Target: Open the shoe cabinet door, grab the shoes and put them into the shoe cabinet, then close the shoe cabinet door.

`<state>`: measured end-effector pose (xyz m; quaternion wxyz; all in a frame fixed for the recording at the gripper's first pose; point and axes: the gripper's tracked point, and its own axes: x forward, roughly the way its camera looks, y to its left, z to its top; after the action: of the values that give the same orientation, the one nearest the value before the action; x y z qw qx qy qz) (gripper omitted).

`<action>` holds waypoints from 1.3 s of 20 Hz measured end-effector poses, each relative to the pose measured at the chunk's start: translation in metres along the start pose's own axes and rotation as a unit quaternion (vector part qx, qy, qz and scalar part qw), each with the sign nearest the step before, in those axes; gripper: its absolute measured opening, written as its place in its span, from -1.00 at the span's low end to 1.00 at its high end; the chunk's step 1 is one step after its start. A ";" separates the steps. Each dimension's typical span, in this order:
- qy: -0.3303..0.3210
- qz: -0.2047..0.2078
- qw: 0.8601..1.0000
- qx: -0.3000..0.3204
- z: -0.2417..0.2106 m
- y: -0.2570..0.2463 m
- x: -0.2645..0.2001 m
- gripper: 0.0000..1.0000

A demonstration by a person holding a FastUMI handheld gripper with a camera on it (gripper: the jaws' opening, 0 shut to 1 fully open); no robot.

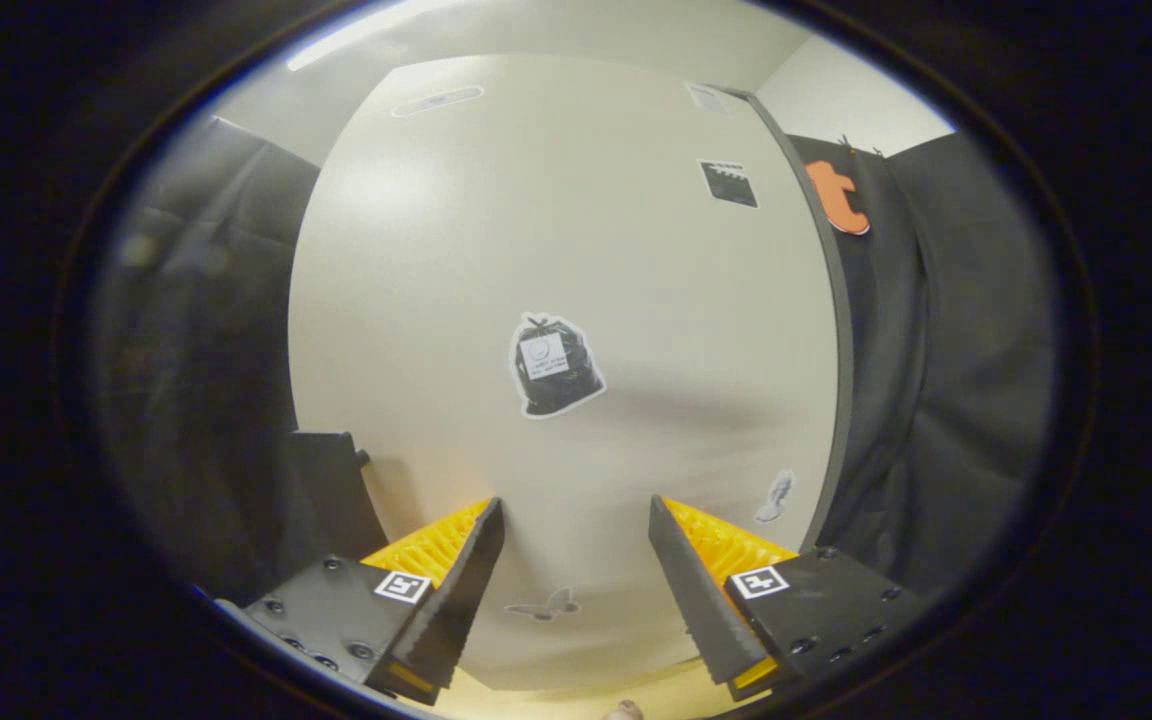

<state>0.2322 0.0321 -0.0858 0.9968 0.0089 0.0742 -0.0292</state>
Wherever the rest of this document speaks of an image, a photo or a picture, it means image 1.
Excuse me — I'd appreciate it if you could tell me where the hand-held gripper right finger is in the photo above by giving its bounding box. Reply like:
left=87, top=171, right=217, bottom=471
left=648, top=494, right=927, bottom=701

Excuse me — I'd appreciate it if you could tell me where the grey shoe cabinet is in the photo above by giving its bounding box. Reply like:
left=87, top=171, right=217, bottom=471
left=716, top=85, right=857, bottom=556

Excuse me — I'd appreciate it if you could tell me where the black backdrop cloth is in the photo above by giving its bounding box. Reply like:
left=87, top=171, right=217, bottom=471
left=96, top=115, right=1057, bottom=601

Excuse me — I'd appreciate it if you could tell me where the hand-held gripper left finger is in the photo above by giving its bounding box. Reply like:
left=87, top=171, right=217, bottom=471
left=214, top=497, right=507, bottom=706

